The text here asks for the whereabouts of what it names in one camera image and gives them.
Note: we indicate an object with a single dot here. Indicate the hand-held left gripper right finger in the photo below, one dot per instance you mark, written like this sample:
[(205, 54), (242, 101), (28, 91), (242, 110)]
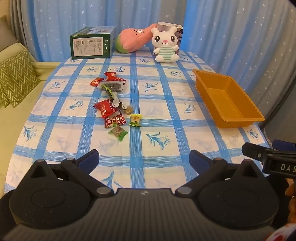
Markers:
[(196, 158)]

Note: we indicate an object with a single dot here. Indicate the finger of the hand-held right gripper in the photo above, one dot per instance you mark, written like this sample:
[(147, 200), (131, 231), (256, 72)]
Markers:
[(253, 151), (284, 146)]

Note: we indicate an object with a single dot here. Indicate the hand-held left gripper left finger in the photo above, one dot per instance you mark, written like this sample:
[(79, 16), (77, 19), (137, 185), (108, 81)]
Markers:
[(90, 158)]

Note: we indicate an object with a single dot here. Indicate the green brown candy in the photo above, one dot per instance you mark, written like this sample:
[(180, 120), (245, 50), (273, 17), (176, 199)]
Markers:
[(118, 132)]

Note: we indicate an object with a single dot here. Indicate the red patterned snack packet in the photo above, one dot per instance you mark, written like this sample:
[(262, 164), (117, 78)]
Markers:
[(114, 120)]

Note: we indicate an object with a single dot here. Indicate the large red snack packet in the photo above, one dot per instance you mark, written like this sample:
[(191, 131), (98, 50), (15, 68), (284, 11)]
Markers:
[(105, 107)]

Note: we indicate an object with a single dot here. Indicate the yellow green candy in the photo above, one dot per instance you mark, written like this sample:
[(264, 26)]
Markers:
[(135, 120)]

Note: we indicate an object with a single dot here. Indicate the orange plastic tray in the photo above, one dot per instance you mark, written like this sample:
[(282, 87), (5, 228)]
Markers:
[(222, 99)]

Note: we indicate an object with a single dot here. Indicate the green-trimmed clear snack packet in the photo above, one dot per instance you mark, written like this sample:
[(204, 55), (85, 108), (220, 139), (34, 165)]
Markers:
[(115, 102)]

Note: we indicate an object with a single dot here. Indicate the clear dark snack packet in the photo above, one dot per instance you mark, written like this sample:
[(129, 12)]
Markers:
[(114, 86)]

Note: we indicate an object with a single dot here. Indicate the small red candy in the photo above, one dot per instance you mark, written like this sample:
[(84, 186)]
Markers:
[(95, 82)]

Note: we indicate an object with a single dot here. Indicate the person's right hand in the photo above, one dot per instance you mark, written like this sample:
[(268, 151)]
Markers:
[(291, 197)]

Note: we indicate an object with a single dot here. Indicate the grey lace-trimmed curtain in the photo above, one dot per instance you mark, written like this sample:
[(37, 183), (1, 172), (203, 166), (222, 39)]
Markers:
[(284, 115)]

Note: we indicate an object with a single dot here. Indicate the blue checked tablecloth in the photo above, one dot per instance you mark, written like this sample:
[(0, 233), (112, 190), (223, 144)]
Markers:
[(161, 104)]

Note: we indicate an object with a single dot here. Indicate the red white printed clothing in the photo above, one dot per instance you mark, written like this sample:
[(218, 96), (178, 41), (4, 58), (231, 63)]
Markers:
[(282, 235)]

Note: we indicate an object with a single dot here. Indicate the light green sofa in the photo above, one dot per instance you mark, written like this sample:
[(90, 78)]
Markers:
[(18, 125)]

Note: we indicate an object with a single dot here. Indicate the green zigzag cushion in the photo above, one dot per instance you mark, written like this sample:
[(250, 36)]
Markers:
[(16, 76)]

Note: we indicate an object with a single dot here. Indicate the green cardboard box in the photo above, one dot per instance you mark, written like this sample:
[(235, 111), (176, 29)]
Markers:
[(90, 46)]

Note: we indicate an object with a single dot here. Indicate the white and dark cardboard box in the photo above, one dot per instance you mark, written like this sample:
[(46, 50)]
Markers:
[(180, 37)]

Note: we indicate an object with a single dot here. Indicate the white rabbit plush toy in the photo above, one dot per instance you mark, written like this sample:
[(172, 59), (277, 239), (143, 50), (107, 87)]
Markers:
[(165, 39)]

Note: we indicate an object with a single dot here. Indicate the pink plush toy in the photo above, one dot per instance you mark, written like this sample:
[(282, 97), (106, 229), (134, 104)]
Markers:
[(131, 40)]

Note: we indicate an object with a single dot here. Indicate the blue star curtain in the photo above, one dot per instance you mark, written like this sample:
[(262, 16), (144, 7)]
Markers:
[(208, 27)]

